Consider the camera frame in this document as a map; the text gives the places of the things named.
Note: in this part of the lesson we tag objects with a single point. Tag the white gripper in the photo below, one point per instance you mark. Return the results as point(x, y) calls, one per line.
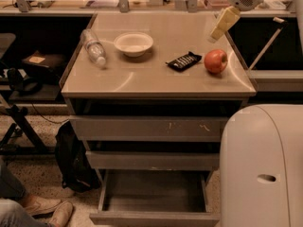
point(230, 16)

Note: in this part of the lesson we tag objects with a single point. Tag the red apple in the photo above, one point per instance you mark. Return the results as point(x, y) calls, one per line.
point(215, 61)

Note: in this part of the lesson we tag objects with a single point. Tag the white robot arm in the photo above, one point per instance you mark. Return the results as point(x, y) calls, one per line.
point(261, 157)

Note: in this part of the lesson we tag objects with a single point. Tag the grey drawer cabinet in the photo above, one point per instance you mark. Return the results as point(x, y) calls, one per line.
point(146, 86)

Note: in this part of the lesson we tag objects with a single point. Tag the top drawer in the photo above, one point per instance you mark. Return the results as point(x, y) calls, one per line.
point(148, 128)

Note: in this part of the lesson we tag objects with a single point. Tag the middle drawer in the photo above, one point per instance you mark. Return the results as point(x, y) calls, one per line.
point(153, 160)

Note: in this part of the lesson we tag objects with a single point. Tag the open bottom drawer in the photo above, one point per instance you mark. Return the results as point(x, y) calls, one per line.
point(144, 198)

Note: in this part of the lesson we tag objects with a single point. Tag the white-tipped grey rod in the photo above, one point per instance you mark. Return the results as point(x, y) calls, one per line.
point(281, 24)

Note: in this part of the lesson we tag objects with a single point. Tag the black snack bar wrapper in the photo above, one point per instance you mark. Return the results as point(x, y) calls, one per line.
point(184, 62)

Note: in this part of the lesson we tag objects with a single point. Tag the white bowl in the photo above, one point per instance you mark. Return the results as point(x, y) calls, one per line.
point(133, 44)

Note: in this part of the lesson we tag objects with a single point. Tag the clear plastic water bottle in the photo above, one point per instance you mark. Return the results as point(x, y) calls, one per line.
point(95, 50)

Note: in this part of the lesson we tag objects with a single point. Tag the black box with label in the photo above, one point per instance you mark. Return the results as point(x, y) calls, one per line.
point(47, 68)

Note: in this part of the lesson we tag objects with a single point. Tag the black headphones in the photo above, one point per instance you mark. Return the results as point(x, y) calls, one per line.
point(24, 86)

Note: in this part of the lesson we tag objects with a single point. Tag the black backpack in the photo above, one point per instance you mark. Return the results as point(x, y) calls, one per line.
point(70, 154)

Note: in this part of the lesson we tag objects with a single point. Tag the tan shoe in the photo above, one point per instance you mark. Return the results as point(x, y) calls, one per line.
point(62, 214)
point(41, 205)

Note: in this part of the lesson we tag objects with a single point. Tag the person's leg in jeans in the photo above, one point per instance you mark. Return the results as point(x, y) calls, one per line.
point(15, 202)

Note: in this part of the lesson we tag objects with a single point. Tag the black stand frame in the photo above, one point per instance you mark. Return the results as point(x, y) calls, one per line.
point(19, 127)

